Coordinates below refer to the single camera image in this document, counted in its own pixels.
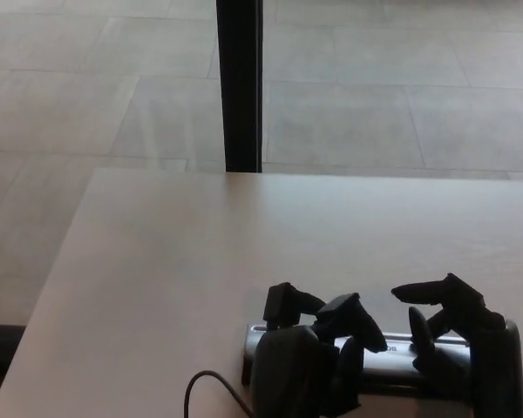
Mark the black vertical post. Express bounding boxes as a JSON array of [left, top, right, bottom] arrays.
[[214, 0, 264, 174]]

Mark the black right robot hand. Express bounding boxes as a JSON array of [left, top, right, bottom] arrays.
[[391, 273, 523, 418]]

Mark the silver Bostitch three-hole punch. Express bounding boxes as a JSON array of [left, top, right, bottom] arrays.
[[241, 322, 474, 393]]

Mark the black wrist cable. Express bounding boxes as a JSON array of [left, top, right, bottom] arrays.
[[184, 369, 256, 418]]

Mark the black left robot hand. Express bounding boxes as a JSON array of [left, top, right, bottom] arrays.
[[248, 281, 389, 418]]

